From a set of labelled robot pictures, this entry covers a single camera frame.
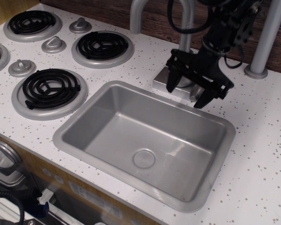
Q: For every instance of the grey plastic sink basin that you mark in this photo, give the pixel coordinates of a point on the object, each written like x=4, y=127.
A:
x=168, y=151

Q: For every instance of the front right stove burner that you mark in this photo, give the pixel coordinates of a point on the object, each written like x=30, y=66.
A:
x=49, y=94

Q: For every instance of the grey stove knob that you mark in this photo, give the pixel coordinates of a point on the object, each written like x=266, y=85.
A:
x=21, y=68
x=53, y=45
x=80, y=26

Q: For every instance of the grey stove knob middle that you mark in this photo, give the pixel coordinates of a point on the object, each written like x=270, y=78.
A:
x=53, y=45

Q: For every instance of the silver faucet lever handle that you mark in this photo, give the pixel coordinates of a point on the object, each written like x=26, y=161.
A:
x=195, y=92

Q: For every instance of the grey support pole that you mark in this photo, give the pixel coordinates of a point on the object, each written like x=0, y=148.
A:
x=257, y=68

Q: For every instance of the silver oven dial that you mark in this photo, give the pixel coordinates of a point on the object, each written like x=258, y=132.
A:
x=9, y=159

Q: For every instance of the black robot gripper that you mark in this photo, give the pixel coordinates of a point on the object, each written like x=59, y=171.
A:
x=202, y=69

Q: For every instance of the back left stove burner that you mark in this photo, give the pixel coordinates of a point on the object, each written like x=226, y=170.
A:
x=32, y=26

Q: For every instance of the silver toy faucet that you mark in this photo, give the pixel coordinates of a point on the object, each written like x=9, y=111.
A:
x=159, y=82

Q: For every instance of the grey stove knob front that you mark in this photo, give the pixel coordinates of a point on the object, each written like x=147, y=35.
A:
x=21, y=68

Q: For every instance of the back right stove burner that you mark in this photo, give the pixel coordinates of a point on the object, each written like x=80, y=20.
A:
x=102, y=49

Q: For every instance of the grey stove knob back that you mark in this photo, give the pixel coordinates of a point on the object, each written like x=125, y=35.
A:
x=80, y=26

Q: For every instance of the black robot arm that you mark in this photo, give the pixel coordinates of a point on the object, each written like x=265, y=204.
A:
x=229, y=25

